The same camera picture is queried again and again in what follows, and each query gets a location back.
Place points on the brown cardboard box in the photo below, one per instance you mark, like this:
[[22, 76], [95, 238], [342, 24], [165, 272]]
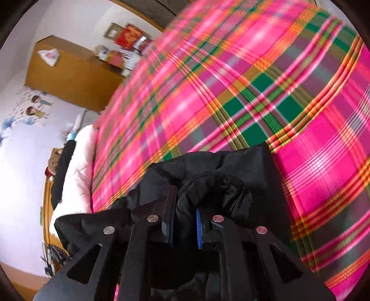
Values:
[[111, 30]]

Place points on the red gift box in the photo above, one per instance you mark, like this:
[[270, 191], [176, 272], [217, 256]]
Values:
[[128, 36]]

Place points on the cartoon wall sticker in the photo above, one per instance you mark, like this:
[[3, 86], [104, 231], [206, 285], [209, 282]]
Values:
[[31, 110]]

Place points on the pink plaid bed sheet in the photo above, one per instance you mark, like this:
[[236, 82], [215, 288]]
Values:
[[231, 86]]

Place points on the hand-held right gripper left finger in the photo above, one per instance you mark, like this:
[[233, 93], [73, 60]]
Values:
[[172, 225]]

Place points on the red patterned box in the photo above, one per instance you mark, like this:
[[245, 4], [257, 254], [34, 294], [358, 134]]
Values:
[[141, 45]]

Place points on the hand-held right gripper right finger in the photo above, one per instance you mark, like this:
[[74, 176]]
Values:
[[199, 228]]

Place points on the black hooded puffer jacket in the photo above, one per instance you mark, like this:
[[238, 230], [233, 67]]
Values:
[[231, 173]]

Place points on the pink plastic bucket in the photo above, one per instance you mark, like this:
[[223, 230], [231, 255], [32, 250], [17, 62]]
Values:
[[115, 60]]

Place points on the wooden headboard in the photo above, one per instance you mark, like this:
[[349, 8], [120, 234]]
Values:
[[47, 220]]

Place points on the white plastic bag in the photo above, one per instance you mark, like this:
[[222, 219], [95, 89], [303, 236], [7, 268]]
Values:
[[49, 56]]

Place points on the brown plush toy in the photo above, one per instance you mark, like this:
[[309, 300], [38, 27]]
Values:
[[53, 163]]

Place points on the wooden wardrobe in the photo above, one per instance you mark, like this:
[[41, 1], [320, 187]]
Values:
[[72, 81]]

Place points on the black pillow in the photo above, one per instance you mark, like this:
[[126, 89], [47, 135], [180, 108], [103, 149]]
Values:
[[63, 170]]

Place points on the grey fabric wardrobe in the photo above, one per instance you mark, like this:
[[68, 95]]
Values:
[[156, 7]]

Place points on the white folded quilt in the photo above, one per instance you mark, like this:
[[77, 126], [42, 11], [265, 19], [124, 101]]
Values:
[[81, 173]]

